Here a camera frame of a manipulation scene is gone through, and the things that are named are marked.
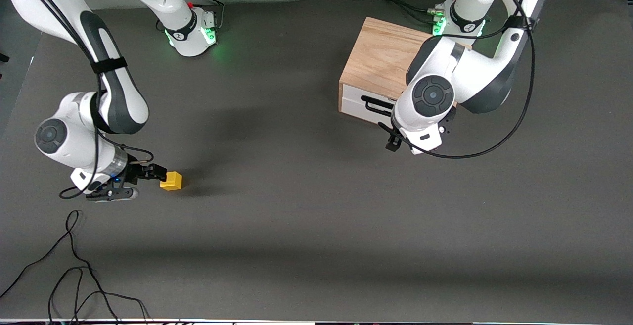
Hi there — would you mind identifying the yellow cube block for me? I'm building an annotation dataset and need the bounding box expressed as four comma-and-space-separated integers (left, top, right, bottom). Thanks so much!
160, 171, 182, 191

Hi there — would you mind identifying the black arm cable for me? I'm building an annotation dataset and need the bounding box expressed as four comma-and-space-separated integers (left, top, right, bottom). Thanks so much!
378, 0, 537, 160
7, 0, 155, 200

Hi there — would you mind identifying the thin black loose cable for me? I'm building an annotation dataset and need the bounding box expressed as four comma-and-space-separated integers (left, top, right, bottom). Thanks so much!
48, 267, 150, 325
0, 210, 122, 325

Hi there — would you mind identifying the white-fronted wooden drawer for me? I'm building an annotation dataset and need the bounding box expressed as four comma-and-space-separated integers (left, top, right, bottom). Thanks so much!
341, 84, 396, 125

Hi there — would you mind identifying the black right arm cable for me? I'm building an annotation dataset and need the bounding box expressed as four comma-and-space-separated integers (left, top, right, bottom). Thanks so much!
7, 0, 155, 200

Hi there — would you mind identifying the black metal drawer handle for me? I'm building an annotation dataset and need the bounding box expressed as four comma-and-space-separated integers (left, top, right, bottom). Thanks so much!
361, 96, 396, 118

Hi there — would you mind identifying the dark grey table mat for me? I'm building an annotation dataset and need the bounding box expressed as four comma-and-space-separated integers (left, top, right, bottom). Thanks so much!
0, 0, 633, 322

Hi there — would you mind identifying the wooden drawer cabinet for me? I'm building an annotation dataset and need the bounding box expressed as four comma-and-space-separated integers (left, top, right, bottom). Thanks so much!
339, 17, 470, 113

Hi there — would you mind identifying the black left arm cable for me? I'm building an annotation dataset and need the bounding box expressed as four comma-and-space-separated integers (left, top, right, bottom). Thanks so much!
378, 0, 537, 160

